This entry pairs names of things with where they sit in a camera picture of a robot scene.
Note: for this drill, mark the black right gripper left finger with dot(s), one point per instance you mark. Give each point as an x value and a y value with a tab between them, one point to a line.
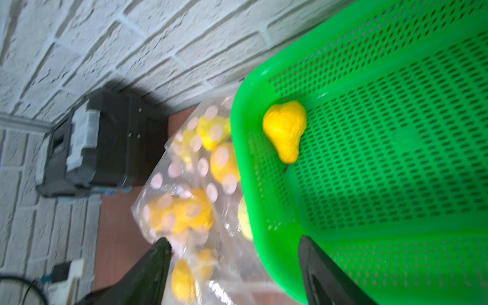
143	284

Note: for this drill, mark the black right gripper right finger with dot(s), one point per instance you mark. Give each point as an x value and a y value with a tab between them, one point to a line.
324	281

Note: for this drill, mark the clear zip bag bottom layer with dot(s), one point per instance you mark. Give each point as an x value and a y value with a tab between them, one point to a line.
219	266

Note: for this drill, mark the clear zip bag with pears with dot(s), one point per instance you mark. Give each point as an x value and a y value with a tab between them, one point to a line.
197	169

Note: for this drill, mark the green plastic basket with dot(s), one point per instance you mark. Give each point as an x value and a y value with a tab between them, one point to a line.
391	178

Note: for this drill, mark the black plastic toolbox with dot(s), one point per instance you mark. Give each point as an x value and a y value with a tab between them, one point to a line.
109	142

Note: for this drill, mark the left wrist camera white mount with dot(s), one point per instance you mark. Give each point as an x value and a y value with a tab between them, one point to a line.
60	283

